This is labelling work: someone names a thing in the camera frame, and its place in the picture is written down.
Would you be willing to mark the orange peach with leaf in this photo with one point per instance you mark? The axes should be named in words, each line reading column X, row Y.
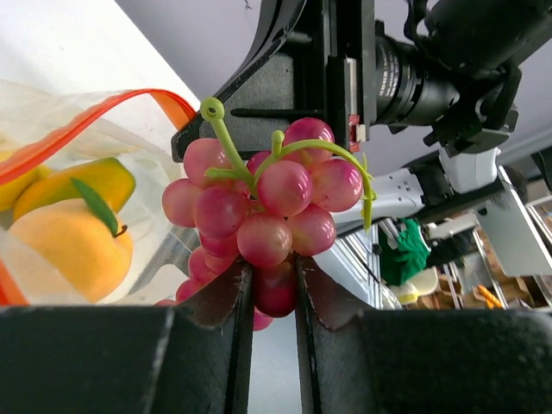
column 82, row 238

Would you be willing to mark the red grape bunch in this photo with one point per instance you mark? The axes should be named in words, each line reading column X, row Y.
column 266, row 211

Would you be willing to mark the clear orange zip bag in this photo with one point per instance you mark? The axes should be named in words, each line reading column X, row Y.
column 82, row 178

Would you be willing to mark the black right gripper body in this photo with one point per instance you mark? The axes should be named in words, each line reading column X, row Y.
column 331, row 44

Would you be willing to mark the green object in background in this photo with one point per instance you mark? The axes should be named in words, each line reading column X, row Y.
column 409, row 257

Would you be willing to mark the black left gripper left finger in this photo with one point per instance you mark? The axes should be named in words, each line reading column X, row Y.
column 192, row 357

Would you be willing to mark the yellow pear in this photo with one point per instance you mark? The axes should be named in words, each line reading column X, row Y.
column 12, row 190

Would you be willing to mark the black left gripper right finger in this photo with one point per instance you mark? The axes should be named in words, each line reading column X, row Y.
column 356, row 359

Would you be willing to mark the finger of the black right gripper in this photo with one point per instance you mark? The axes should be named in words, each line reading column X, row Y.
column 253, row 109

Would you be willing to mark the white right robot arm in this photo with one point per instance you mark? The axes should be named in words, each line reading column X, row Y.
column 457, row 72

